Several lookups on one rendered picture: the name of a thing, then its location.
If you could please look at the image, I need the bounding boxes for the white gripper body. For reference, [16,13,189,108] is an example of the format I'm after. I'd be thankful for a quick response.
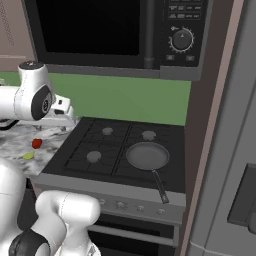
[37,105,80,128]

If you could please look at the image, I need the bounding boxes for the red bell pepper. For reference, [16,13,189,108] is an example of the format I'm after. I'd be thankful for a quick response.
[31,138,43,150]

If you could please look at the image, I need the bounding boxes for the grey frying pan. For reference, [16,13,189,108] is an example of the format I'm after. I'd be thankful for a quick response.
[125,141,171,205]

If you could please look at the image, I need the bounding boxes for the black and grey stove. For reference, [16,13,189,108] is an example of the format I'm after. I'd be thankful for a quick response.
[31,116,188,256]

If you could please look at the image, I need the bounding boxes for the black microwave door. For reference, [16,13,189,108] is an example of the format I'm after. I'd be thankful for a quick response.
[23,0,165,70]

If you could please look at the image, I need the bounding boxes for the black microwave oven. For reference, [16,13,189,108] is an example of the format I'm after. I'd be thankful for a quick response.
[22,0,215,82]

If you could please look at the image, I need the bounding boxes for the black oven door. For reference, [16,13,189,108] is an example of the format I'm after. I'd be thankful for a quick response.
[87,213,181,256]

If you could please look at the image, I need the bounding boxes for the brown cabinet side panel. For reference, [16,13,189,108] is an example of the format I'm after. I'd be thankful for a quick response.
[179,0,246,256]

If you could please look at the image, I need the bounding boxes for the black microwave dial knob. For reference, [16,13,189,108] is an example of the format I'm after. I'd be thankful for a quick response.
[170,27,195,53]

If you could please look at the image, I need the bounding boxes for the grey fridge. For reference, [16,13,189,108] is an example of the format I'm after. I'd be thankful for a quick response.
[185,0,256,256]

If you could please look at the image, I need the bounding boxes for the brown wall cupboard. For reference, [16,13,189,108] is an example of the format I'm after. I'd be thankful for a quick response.
[0,0,37,73]

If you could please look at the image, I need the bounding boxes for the dark grey microwave door handle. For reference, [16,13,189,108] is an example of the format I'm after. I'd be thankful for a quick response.
[143,0,156,70]

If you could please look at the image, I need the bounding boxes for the grey oven door handle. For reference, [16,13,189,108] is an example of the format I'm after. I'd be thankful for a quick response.
[87,224,176,247]

